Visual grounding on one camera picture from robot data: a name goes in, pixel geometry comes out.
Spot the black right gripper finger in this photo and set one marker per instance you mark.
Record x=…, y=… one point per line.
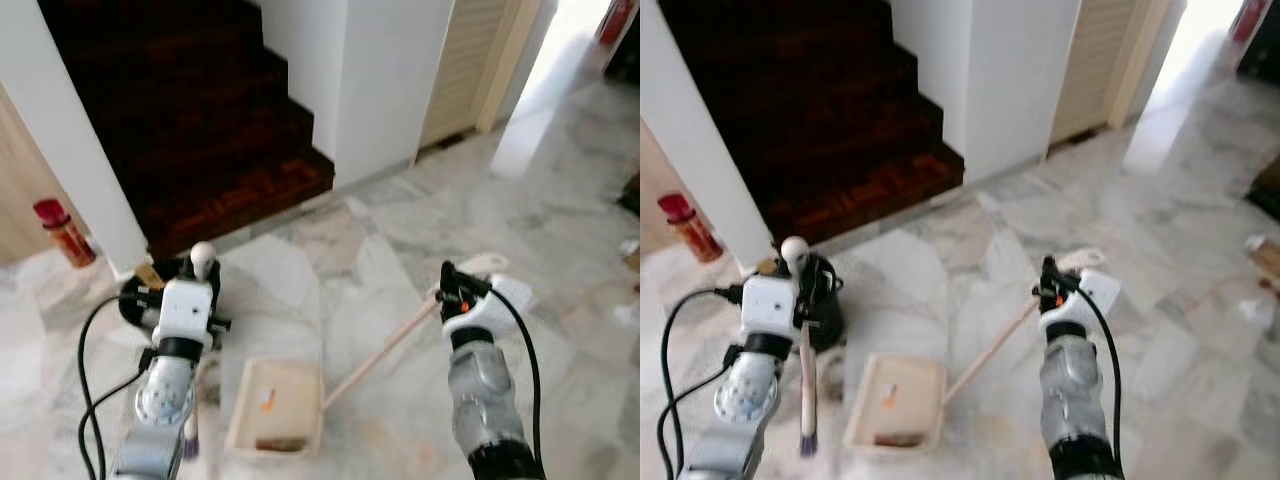
x=447, y=277
x=1046, y=270

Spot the beige broom with purple bristles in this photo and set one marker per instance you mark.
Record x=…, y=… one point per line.
x=810, y=380
x=203, y=255

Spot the cardboard scraps in bin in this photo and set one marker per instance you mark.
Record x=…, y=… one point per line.
x=768, y=267
x=150, y=275

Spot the small brown cardboard box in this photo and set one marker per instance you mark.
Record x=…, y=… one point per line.
x=631, y=260
x=1265, y=260

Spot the dark bulky object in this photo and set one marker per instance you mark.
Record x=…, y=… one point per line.
x=1267, y=190
x=630, y=195

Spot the dark wooden staircase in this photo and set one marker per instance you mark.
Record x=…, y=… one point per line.
x=180, y=120
x=820, y=110

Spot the beige louvre door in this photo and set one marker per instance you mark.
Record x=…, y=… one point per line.
x=1095, y=70
x=465, y=70

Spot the red canister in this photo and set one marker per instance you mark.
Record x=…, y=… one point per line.
x=617, y=20

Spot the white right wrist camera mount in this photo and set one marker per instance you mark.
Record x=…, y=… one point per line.
x=480, y=322
x=1075, y=315

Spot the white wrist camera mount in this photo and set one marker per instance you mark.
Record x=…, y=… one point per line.
x=480, y=322
x=185, y=310
x=1075, y=315
x=768, y=305

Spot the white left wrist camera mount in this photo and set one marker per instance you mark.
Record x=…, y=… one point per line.
x=768, y=305
x=185, y=310

